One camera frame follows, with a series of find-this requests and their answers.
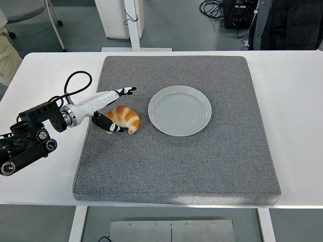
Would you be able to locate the grey round plate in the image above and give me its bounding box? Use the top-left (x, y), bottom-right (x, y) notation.
top-left (147, 85), bottom-right (212, 137)

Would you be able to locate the person in beige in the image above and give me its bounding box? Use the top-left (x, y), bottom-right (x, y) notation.
top-left (0, 10), bottom-right (23, 86)

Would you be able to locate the white post with base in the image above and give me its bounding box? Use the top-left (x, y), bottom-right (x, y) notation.
top-left (100, 0), bottom-right (173, 52)

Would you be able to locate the grey chair with casters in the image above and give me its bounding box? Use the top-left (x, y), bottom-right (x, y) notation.
top-left (0, 0), bottom-right (69, 53)

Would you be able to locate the white table leg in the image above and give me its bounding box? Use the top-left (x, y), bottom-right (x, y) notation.
top-left (68, 206), bottom-right (88, 242)
top-left (257, 208), bottom-right (277, 242)

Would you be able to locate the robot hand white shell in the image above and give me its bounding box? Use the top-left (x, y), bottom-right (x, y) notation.
top-left (71, 86), bottom-right (137, 134)

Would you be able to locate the person in dark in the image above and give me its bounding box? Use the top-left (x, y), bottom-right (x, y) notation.
top-left (248, 0), bottom-right (323, 50)

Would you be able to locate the grey speckled mat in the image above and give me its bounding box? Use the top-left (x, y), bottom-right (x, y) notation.
top-left (72, 55), bottom-right (282, 207)

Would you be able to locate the black floor cable bundle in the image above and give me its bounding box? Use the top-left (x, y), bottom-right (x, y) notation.
top-left (198, 0), bottom-right (225, 27)

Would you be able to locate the white cabinet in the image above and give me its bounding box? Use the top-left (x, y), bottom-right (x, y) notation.
top-left (94, 0), bottom-right (144, 40)

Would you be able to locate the grey metal plate with screws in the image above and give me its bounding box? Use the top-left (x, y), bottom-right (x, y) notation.
top-left (110, 219), bottom-right (235, 242)

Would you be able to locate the croissant bread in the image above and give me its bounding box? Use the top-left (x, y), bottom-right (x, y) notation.
top-left (104, 105), bottom-right (140, 136)

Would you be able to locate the black electronic device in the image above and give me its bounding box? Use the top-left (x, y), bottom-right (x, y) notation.
top-left (221, 0), bottom-right (259, 29)

